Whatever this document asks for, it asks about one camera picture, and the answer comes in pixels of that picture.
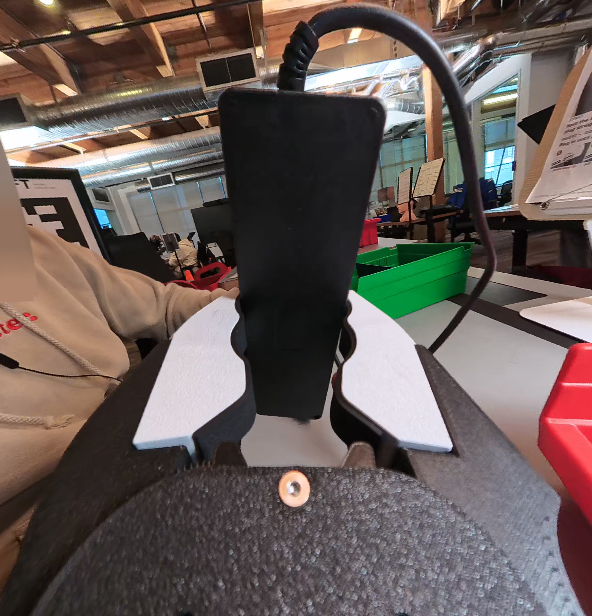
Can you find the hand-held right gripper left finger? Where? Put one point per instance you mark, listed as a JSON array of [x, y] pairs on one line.
[[190, 375]]

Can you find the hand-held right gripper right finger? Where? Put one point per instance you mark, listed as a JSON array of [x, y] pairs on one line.
[[392, 385]]

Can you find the green plastic bin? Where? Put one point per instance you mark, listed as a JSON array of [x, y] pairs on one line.
[[411, 274]]

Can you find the black USB hub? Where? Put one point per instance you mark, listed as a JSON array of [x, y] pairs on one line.
[[300, 216]]

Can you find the person's left forearm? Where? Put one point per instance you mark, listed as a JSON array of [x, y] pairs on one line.
[[180, 298]]

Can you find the black bin divider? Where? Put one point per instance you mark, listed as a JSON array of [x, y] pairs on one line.
[[373, 268]]

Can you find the black monitor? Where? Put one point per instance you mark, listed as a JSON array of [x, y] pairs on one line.
[[211, 231]]

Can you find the long red plastic bin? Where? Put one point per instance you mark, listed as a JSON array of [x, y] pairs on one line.
[[368, 233]]

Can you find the white desk stand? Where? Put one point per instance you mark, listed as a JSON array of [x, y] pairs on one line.
[[565, 315]]

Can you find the chair with blue jacket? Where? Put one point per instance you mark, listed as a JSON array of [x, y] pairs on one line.
[[469, 202]]

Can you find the whiteboard on stand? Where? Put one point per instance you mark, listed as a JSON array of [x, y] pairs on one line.
[[404, 185], [429, 178]]

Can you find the black-framed marker sign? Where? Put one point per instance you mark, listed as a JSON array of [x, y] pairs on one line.
[[60, 211]]

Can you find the wooden column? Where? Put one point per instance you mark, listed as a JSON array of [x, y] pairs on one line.
[[433, 144]]

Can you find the wooden instruction board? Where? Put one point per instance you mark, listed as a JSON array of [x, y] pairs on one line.
[[565, 144]]

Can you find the black panel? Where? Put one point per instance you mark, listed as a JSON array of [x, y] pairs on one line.
[[536, 122]]

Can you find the white air vent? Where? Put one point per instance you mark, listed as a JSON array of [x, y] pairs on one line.
[[228, 70]]

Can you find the silver ventilation duct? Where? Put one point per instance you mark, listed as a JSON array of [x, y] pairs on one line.
[[156, 159], [132, 106]]

